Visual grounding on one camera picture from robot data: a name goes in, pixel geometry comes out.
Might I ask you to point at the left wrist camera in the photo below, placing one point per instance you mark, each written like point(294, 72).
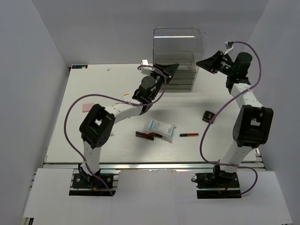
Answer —
point(144, 65)

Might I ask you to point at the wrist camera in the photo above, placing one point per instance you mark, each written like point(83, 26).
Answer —
point(229, 47)
point(144, 65)

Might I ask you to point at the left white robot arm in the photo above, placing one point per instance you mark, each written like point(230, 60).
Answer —
point(97, 125)

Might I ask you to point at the dark red lipstick tube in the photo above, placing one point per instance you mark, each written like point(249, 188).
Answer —
point(145, 137)
point(150, 134)

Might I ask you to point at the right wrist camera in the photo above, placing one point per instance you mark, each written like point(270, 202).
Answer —
point(229, 47)

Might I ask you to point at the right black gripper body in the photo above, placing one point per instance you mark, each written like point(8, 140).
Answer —
point(221, 65)

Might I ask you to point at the black gold compact case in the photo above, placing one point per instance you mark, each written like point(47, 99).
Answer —
point(208, 116)

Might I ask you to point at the aluminium table rail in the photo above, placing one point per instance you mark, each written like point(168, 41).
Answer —
point(134, 166)

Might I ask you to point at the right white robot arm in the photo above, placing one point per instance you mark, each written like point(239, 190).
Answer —
point(252, 126)

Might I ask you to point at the blue label sticker left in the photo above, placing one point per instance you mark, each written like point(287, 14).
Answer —
point(79, 67)

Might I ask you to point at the pink square pad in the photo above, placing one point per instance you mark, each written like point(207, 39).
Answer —
point(87, 107)

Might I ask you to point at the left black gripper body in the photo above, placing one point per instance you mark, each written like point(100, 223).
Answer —
point(160, 79)

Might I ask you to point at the white cotton pad packet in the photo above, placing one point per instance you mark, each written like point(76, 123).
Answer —
point(164, 129)

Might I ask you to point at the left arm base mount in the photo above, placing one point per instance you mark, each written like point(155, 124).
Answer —
point(82, 187)

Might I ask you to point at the clear acrylic drawer organizer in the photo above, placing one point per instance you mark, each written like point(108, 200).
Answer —
point(182, 45)

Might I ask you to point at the red lip gloss tube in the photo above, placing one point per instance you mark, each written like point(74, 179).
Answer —
point(189, 134)

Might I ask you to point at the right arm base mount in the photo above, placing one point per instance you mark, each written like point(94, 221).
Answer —
point(210, 186)

